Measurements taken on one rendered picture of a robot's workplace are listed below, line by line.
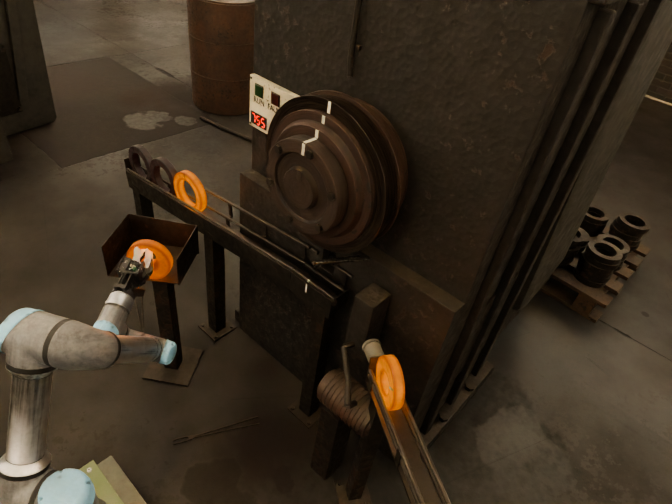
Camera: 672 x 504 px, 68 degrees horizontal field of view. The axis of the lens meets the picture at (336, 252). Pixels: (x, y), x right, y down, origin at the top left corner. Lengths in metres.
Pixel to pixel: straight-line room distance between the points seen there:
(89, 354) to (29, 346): 0.13
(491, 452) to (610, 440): 0.57
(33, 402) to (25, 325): 0.20
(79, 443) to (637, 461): 2.28
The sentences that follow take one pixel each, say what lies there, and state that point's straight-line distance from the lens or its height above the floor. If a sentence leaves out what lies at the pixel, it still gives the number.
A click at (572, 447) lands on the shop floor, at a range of 2.51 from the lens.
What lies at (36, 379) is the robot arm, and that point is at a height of 0.79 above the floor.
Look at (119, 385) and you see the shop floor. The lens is 2.35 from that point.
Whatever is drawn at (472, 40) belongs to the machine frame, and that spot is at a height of 1.56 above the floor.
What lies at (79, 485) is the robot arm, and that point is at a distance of 1.51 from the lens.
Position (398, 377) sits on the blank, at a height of 0.77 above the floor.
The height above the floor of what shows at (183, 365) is 0.01.
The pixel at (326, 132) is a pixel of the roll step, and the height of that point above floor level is 1.28.
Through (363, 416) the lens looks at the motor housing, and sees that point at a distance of 1.61.
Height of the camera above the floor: 1.86
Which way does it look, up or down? 39 degrees down
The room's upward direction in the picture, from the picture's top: 9 degrees clockwise
